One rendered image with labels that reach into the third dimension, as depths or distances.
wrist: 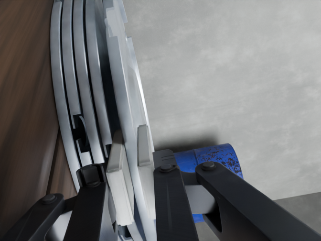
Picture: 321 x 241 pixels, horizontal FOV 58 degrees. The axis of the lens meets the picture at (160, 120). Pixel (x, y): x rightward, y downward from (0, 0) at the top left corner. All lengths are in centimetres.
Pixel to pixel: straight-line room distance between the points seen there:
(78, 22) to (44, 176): 11
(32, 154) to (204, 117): 243
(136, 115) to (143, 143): 9
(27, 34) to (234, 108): 245
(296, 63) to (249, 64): 39
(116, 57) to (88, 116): 5
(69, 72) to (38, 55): 2
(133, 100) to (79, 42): 7
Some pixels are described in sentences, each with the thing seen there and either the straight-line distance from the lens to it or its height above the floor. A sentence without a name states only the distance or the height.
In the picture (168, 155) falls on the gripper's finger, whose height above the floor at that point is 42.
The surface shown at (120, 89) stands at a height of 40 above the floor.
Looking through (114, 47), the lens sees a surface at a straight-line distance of 18.
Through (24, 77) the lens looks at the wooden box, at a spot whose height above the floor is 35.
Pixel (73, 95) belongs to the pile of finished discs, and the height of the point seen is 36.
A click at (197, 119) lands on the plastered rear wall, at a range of 257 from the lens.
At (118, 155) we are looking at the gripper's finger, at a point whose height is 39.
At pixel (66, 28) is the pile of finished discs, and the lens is 23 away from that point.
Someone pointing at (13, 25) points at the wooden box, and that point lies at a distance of 18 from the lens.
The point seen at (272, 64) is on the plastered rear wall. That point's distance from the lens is 248.
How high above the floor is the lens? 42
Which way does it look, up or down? 2 degrees down
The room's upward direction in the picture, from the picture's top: 79 degrees clockwise
